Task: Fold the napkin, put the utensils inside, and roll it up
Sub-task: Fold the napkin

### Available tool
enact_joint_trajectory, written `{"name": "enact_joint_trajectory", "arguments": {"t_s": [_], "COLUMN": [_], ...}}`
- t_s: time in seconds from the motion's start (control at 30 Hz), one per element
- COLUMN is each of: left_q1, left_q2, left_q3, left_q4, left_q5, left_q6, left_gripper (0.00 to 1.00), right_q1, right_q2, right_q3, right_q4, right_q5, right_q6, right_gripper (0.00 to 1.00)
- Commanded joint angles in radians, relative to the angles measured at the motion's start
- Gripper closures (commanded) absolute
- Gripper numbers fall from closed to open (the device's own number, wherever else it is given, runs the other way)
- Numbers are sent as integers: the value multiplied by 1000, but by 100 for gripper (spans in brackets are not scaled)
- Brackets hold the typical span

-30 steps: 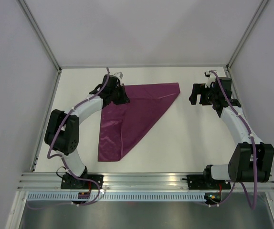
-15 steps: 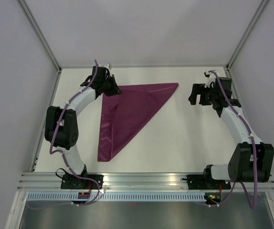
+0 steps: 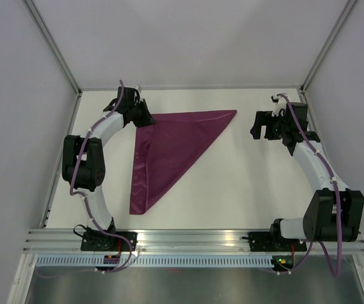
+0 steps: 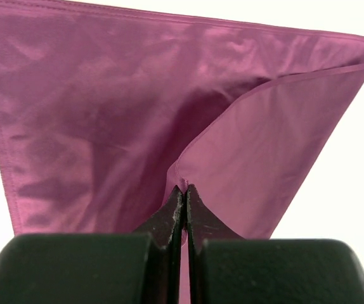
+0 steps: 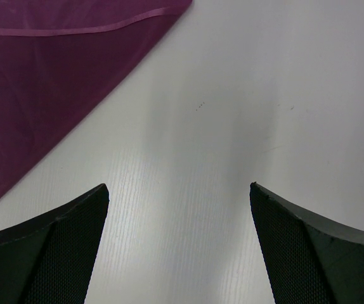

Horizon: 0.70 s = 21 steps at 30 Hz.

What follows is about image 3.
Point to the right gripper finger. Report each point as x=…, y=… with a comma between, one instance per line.
x=255, y=132
x=262, y=118

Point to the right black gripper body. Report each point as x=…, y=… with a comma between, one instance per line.
x=275, y=127

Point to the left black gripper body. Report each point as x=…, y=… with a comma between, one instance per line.
x=140, y=116

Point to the purple cloth napkin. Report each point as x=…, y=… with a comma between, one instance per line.
x=165, y=151

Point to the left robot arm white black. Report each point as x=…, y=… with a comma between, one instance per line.
x=83, y=164

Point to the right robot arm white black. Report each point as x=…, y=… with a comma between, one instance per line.
x=335, y=211

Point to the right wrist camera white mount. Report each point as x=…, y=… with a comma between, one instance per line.
x=280, y=101

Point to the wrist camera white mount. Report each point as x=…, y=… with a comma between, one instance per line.
x=280, y=101
x=138, y=88

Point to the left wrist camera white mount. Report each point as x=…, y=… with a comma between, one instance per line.
x=138, y=88

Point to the rear aluminium frame bar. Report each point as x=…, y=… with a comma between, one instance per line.
x=195, y=87

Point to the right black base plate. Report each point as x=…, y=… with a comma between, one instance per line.
x=274, y=242

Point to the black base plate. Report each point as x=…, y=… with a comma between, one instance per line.
x=274, y=242
x=97, y=242

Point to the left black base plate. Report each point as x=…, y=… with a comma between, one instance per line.
x=97, y=242

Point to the white slotted cable duct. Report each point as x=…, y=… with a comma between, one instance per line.
x=177, y=261

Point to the right aluminium frame post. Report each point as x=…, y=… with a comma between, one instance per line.
x=328, y=43

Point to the aluminium frame post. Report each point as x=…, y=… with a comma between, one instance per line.
x=42, y=26
x=328, y=43

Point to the left aluminium frame post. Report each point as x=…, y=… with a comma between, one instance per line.
x=42, y=26

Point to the aluminium mounting rail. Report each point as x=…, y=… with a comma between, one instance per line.
x=162, y=242

